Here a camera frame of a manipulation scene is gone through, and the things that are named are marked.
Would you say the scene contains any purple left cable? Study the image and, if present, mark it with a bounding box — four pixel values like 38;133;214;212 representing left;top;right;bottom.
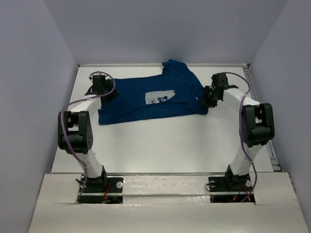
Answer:
60;70;116;202

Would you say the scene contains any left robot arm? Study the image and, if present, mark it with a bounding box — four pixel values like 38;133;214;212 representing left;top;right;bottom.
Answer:
57;71;119;194

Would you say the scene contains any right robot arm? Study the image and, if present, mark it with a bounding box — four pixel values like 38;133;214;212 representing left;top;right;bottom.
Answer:
201;72;275;193

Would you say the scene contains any purple cable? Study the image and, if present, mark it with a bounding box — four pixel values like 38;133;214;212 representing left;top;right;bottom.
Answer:
60;70;116;202
225;72;259;202

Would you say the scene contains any blue printed t shirt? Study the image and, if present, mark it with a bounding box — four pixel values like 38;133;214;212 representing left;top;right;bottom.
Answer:
98;60;208;125

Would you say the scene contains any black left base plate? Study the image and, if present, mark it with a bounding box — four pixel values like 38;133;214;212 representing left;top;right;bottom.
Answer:
76;175;123;204

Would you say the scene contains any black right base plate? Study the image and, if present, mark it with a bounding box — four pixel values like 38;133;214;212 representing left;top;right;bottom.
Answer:
205;175;256;203

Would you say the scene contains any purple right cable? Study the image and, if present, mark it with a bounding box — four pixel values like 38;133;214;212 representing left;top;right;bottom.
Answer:
225;72;259;202

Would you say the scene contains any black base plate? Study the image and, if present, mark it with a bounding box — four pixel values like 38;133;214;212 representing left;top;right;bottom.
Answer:
76;175;123;204
205;175;256;203

